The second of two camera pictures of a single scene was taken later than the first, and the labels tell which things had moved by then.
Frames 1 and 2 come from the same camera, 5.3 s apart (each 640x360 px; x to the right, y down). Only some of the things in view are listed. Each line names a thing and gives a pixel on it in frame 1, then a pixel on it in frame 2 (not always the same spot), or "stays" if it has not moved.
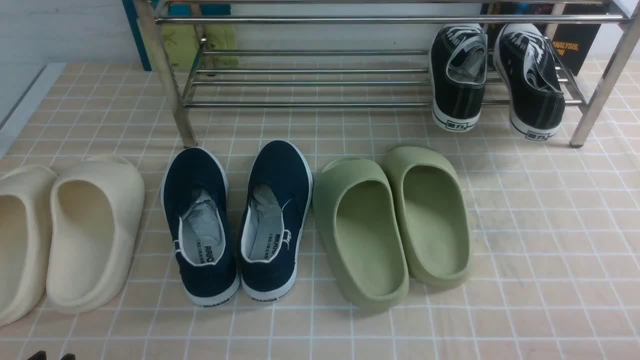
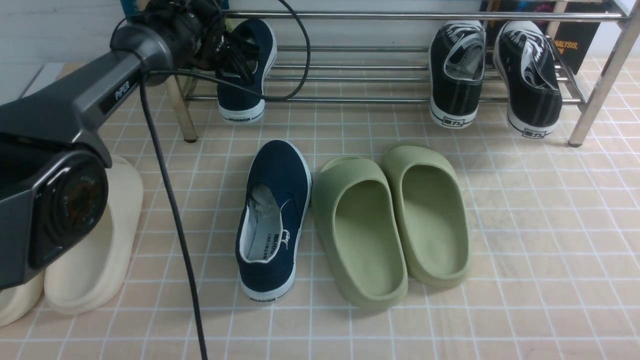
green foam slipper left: x=360 y=232 stays
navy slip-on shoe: x=196 y=208 -> x=248 y=54
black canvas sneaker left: x=458 y=61 stays
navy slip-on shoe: x=275 y=210 stays
